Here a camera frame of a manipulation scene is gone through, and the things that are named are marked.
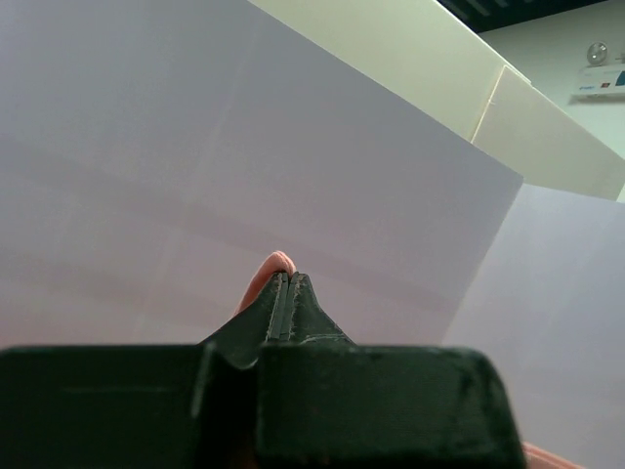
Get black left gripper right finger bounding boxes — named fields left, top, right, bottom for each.
left=255, top=274, right=526, bottom=468

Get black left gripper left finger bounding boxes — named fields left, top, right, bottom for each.
left=1, top=274, right=288, bottom=468

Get light pink t shirt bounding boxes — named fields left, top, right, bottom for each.
left=231, top=251, right=297, bottom=318

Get white wall sign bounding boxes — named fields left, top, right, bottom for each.
left=570, top=65, right=624, bottom=101

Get round white wall device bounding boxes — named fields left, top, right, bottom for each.
left=586, top=41, right=608, bottom=66

